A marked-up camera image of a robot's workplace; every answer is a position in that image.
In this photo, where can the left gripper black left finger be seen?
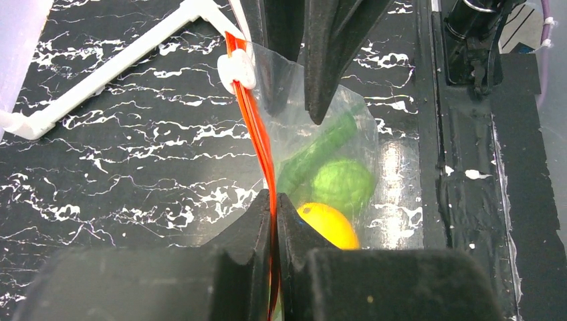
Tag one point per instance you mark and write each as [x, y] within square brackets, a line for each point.
[224, 279]

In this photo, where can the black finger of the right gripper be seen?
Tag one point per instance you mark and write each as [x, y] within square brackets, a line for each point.
[334, 32]
[279, 27]

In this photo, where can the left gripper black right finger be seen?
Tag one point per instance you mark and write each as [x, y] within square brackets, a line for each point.
[321, 282]

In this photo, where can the yellow lemon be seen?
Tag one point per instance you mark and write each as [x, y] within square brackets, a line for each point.
[331, 224]

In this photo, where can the green grape bunch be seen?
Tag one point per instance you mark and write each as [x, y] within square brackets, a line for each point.
[344, 184]

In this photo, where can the clear zip top bag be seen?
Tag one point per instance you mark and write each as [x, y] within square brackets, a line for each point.
[276, 138]

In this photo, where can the white pvc pipe frame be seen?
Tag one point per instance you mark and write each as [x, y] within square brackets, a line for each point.
[40, 122]

